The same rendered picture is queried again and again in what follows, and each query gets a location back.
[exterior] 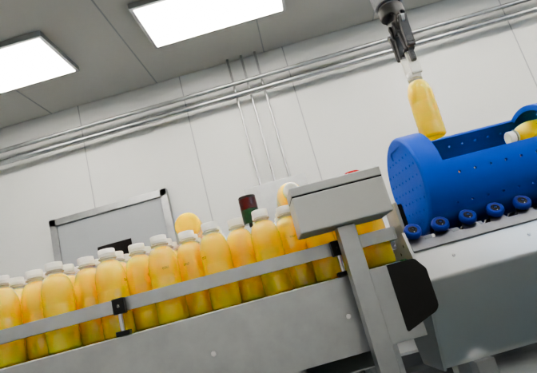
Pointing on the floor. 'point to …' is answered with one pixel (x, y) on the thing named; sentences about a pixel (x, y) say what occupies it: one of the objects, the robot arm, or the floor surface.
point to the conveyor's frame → (265, 332)
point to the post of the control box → (367, 299)
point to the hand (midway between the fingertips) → (411, 65)
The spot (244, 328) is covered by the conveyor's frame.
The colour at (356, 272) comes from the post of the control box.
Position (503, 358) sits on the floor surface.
